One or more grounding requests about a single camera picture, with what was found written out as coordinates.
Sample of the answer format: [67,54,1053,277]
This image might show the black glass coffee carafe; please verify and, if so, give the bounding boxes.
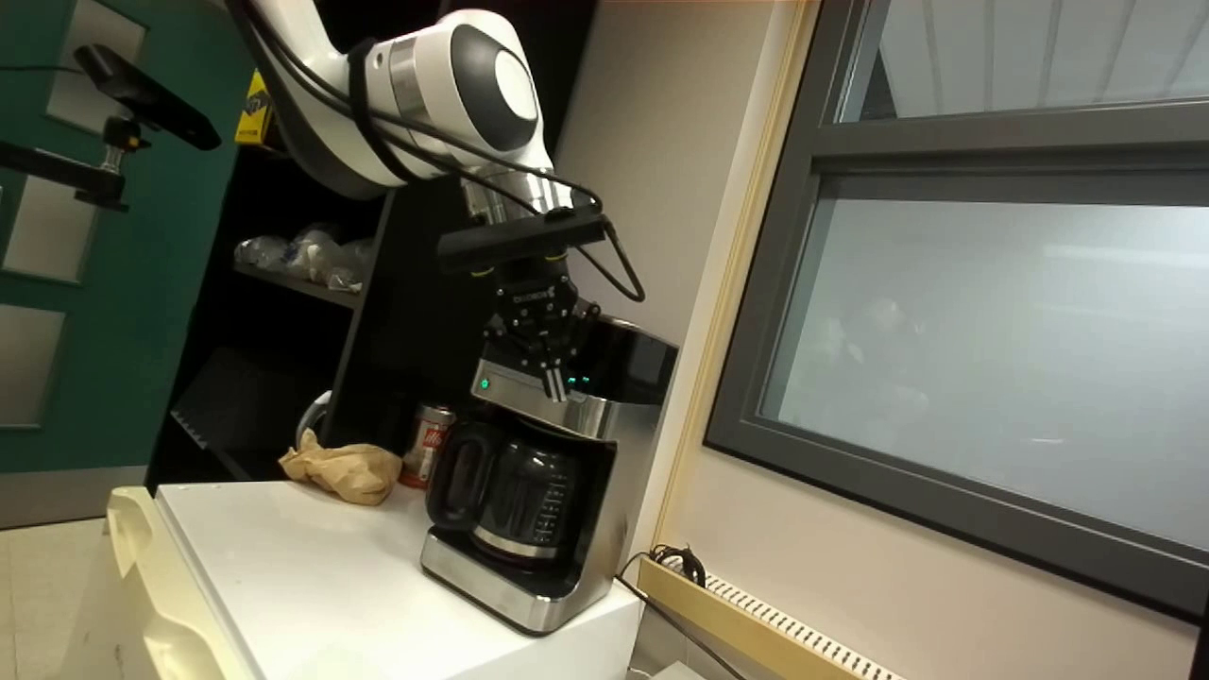
[422,409,586,566]

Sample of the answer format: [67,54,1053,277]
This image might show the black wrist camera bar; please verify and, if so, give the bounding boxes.
[434,207,616,281]

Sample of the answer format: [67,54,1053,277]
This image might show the beige wall cable raceway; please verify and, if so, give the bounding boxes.
[636,551,905,680]

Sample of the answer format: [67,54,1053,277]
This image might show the black camera on stand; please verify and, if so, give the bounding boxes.
[0,43,228,213]

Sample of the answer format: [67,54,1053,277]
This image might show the black power cable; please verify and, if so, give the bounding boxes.
[612,541,709,612]

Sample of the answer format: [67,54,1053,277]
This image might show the small tin with silver lid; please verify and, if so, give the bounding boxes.
[397,400,456,492]

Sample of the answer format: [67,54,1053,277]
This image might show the white mini fridge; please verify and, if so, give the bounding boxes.
[105,476,650,680]

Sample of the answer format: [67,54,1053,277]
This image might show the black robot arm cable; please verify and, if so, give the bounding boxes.
[223,0,650,304]

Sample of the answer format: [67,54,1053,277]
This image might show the black shelving unit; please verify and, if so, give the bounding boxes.
[144,0,505,492]

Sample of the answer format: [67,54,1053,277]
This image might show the black and steel coffeemaker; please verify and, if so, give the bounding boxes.
[416,316,679,639]

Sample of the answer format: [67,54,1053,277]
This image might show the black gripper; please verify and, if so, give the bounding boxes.
[483,257,604,404]

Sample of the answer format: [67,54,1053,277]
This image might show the yellow warning label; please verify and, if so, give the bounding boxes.
[232,66,281,151]

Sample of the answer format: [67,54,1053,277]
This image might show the clear plastic bags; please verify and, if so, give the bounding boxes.
[232,224,382,301]

